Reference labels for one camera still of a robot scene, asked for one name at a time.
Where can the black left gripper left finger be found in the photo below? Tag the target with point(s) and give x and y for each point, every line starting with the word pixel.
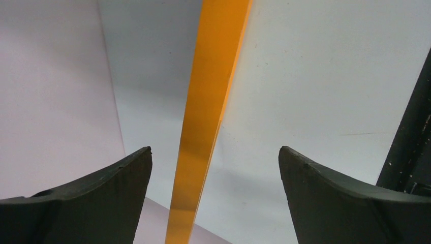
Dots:
pixel 102 207

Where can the wooden picture frame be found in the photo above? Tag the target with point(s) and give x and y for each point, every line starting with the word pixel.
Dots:
pixel 220 34

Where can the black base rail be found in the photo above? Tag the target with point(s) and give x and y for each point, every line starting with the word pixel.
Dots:
pixel 407 166

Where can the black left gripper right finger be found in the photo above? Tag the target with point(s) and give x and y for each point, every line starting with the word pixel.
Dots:
pixel 327 206

